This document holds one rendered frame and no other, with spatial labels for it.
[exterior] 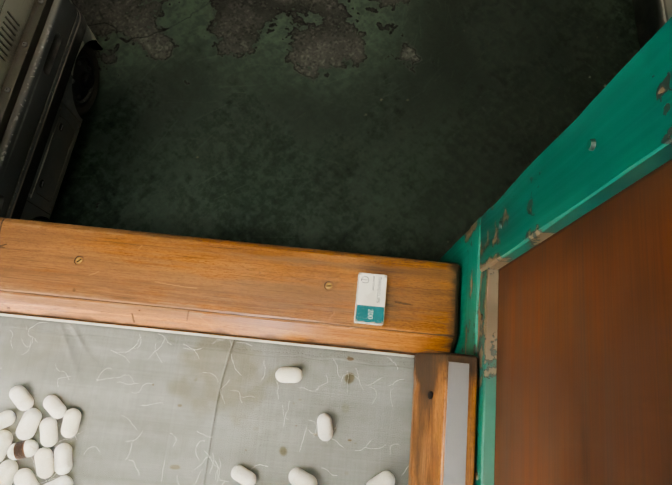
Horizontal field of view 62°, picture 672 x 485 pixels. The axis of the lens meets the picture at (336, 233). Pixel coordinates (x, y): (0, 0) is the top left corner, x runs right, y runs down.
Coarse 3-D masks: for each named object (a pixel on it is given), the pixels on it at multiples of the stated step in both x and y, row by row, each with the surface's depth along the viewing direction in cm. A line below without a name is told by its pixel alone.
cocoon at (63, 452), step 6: (60, 444) 66; (66, 444) 66; (60, 450) 65; (66, 450) 65; (72, 450) 66; (54, 456) 65; (60, 456) 65; (66, 456) 65; (54, 462) 65; (60, 462) 65; (66, 462) 65; (54, 468) 65; (60, 468) 64; (66, 468) 65; (60, 474) 65
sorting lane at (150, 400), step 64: (0, 320) 70; (64, 320) 70; (0, 384) 68; (64, 384) 69; (128, 384) 69; (192, 384) 69; (256, 384) 69; (320, 384) 69; (384, 384) 70; (128, 448) 67; (192, 448) 67; (256, 448) 67; (320, 448) 68; (384, 448) 68
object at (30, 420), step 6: (24, 414) 66; (30, 414) 66; (36, 414) 66; (24, 420) 66; (30, 420) 66; (36, 420) 66; (18, 426) 66; (24, 426) 65; (30, 426) 66; (36, 426) 66; (18, 432) 65; (24, 432) 65; (30, 432) 66; (24, 438) 65
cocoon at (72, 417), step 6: (72, 408) 67; (66, 414) 66; (72, 414) 66; (78, 414) 67; (66, 420) 66; (72, 420) 66; (78, 420) 66; (66, 426) 66; (72, 426) 66; (78, 426) 67; (66, 432) 66; (72, 432) 66
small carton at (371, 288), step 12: (360, 276) 68; (372, 276) 69; (384, 276) 69; (360, 288) 68; (372, 288) 68; (384, 288) 68; (360, 300) 68; (372, 300) 68; (384, 300) 68; (360, 312) 67; (372, 312) 67; (384, 312) 68; (372, 324) 69
